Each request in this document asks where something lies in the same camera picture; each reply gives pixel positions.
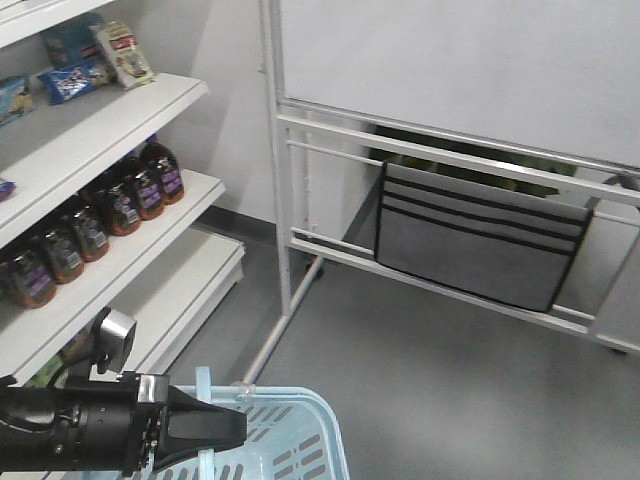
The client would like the grey fabric organizer pouch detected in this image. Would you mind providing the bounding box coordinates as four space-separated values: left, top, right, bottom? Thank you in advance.
374 163 593 312

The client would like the blue snack bag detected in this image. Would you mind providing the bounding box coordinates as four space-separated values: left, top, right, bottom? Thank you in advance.
37 58 113 106

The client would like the light blue plastic basket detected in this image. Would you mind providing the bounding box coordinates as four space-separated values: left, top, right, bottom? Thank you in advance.
131 367 351 479

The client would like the white whiteboard stand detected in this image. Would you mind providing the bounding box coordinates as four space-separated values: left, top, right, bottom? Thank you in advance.
243 1 639 384

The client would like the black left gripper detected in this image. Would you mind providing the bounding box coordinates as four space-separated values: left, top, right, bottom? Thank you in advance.
64 372 248 476

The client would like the white store shelving unit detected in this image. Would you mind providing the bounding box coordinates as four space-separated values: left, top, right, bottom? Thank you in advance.
1 1 245 388

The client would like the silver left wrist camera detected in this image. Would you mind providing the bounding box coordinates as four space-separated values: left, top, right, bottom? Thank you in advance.
92 307 137 374

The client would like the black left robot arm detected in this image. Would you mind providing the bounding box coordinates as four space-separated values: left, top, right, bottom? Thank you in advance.
1 372 248 476

